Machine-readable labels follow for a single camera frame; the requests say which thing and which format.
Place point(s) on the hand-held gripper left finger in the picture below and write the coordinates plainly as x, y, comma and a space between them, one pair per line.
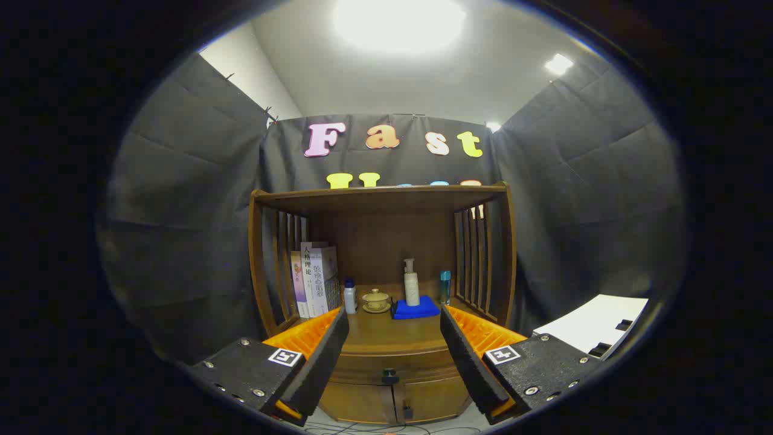
320, 368

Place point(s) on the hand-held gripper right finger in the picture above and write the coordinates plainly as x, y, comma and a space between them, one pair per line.
468, 362

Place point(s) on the wooden drawer with black knob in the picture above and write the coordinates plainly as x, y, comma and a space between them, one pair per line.
362, 368

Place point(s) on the wooden cabinet door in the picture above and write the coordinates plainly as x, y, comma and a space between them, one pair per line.
435, 399
359, 402

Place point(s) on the wooden countertop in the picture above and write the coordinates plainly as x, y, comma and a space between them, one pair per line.
386, 332

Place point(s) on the brown wooden cabinet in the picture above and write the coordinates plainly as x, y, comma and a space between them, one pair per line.
386, 241

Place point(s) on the blue folded cloth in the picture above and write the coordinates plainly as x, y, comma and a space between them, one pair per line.
415, 310

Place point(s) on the white bottle with blue cap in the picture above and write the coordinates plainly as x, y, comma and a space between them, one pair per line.
350, 299

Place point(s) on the slim blue bottle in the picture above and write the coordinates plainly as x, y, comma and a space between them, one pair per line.
445, 287

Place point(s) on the purple book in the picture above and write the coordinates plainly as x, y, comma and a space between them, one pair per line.
297, 284

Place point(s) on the yellow lidded teacup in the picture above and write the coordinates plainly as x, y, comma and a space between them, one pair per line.
376, 300

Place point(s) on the white pump bottle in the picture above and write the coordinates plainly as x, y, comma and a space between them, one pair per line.
412, 287

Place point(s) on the white appliance box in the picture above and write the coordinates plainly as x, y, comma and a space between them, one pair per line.
592, 323

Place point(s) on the black backdrop cloth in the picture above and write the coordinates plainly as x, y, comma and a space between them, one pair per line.
181, 211

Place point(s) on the small ceiling light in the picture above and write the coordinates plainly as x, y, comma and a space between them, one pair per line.
558, 64
493, 126

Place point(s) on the large ceiling light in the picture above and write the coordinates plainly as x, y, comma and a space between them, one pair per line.
398, 24

